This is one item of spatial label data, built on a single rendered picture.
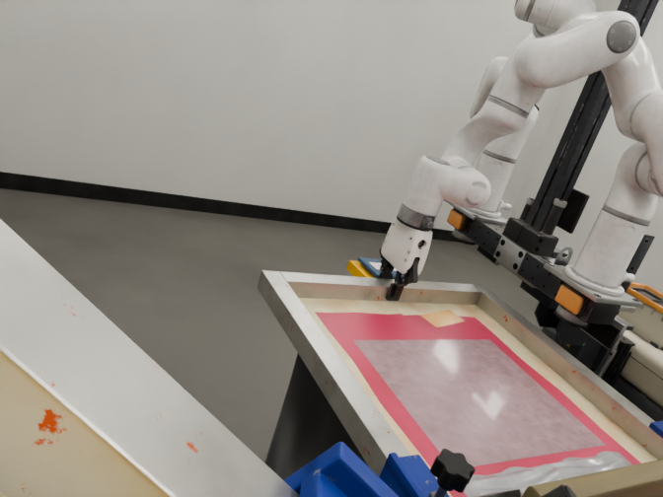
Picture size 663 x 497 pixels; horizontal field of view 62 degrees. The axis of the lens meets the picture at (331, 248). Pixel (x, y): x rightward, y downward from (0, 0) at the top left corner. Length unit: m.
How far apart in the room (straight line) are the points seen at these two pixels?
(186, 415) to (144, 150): 3.99
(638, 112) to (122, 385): 1.08
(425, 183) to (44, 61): 3.20
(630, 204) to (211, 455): 1.14
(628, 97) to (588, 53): 0.16
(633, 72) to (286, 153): 3.50
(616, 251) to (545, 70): 0.42
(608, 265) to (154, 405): 1.16
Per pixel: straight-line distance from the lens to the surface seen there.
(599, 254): 1.27
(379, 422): 0.77
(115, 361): 0.18
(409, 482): 0.68
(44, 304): 0.17
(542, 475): 0.90
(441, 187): 1.09
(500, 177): 1.58
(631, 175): 1.26
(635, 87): 1.20
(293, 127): 4.41
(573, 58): 1.07
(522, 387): 1.10
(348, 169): 4.73
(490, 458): 0.88
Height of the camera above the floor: 1.44
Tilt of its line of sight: 19 degrees down
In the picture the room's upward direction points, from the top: 17 degrees clockwise
